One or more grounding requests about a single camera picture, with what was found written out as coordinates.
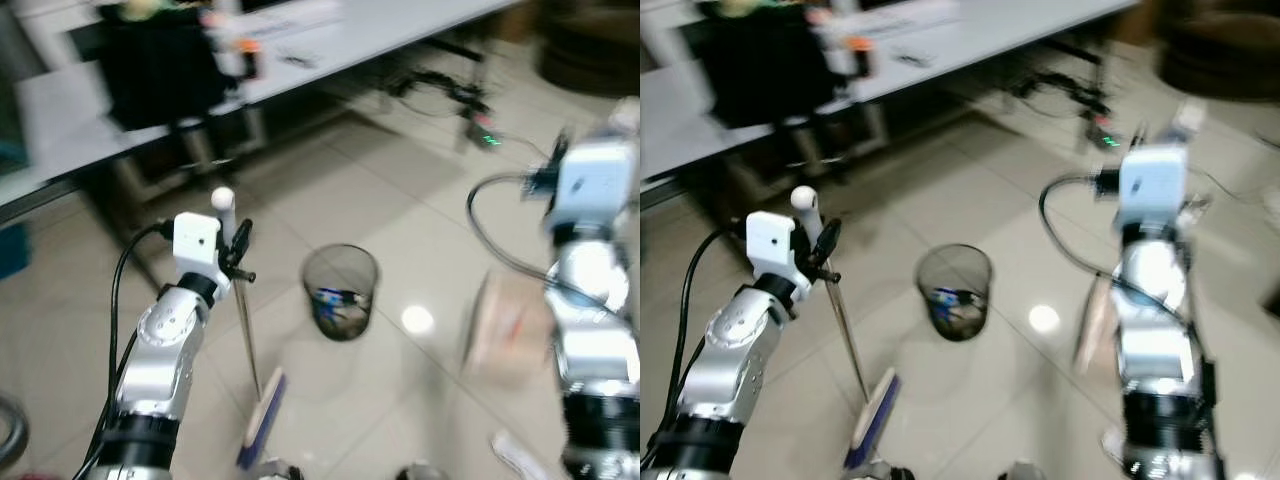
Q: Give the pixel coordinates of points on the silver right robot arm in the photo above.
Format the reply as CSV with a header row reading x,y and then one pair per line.
x,y
1158,350
595,340

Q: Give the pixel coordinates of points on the orange capped bottle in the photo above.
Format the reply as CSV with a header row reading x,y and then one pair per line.
x,y
860,56
249,58

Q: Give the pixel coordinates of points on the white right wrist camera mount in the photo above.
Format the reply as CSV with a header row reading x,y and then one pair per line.
x,y
1152,185
597,185

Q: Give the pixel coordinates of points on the black mesh wastebasket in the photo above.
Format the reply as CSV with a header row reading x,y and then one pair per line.
x,y
954,295
340,295

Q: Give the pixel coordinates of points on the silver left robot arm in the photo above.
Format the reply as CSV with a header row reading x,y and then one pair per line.
x,y
160,360
722,365

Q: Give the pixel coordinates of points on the beige dustpan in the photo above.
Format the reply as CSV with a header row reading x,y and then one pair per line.
x,y
1094,325
500,330

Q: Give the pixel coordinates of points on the power strip with green light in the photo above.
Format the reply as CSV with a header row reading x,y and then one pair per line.
x,y
1106,132
481,131

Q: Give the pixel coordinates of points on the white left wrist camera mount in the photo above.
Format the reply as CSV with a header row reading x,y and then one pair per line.
x,y
771,243
194,243

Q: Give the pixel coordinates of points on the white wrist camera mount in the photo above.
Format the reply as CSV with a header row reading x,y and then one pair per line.
x,y
1152,185
194,243
597,185
771,243

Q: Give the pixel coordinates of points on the long white table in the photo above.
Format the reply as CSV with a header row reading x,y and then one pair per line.
x,y
950,45
330,50

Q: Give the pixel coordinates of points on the broom with white knob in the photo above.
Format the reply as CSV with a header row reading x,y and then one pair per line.
x,y
264,415
873,415

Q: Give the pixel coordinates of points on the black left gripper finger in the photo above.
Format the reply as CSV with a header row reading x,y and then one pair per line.
x,y
826,238
242,238

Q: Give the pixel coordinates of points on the dark brown round tub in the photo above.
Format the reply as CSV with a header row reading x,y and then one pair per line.
x,y
590,45
1220,48

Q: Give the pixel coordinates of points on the white scrap on floor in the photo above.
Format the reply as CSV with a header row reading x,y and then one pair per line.
x,y
518,454
1112,447

